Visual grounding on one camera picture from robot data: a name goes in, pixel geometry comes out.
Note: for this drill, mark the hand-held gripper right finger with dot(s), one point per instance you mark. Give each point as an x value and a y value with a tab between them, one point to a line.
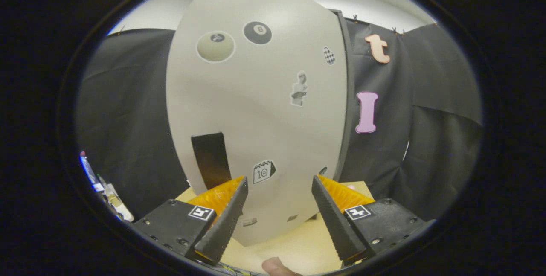
337	225

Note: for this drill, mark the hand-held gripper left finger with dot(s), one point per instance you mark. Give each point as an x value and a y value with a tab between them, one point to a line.
224	225

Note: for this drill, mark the grey shoe cabinet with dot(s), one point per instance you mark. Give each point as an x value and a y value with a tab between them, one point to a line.
349	97

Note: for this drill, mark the clear bottle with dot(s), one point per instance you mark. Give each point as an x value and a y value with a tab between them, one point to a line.
106	186

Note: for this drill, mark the blue printed box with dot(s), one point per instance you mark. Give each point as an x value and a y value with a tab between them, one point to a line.
89	171

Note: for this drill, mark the black backdrop cloth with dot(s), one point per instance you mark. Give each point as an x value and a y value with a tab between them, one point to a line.
128	97

